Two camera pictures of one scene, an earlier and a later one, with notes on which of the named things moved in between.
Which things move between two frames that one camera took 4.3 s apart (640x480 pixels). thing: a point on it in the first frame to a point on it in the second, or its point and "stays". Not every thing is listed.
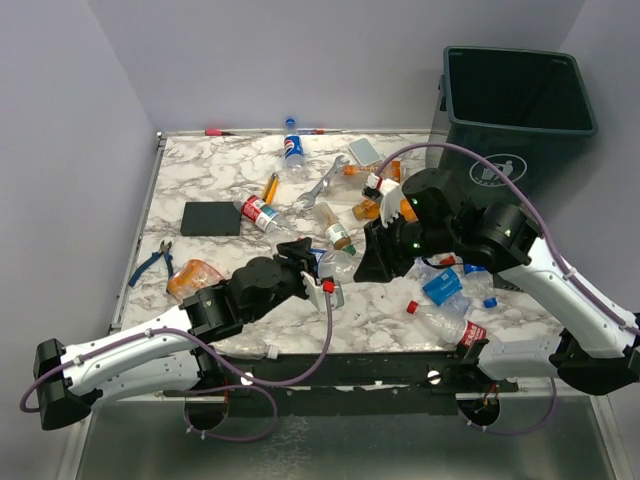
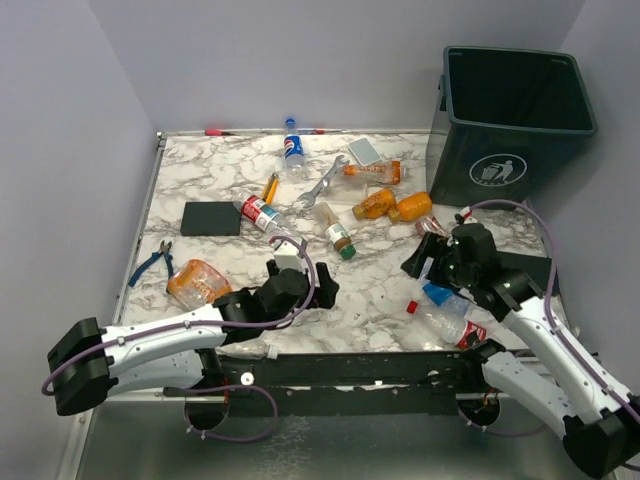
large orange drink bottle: [190, 276] stays
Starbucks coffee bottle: [335, 232] stays
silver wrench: [310, 196] stays
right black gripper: [381, 262] to [414, 264]
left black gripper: [296, 257] to [324, 294]
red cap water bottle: [446, 326] stays
